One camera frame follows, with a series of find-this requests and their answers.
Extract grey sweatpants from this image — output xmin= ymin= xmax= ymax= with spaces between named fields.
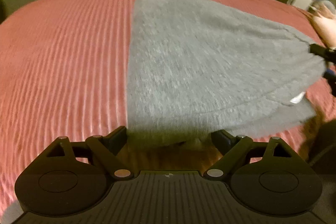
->
xmin=127 ymin=0 xmax=326 ymax=147

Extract pink plush toy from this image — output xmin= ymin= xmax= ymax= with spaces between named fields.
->
xmin=311 ymin=0 xmax=335 ymax=50

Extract white box on nightstand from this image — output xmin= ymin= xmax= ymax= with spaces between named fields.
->
xmin=286 ymin=0 xmax=313 ymax=11

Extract pink ribbed bedspread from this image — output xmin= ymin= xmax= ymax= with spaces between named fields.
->
xmin=1 ymin=0 xmax=320 ymax=223

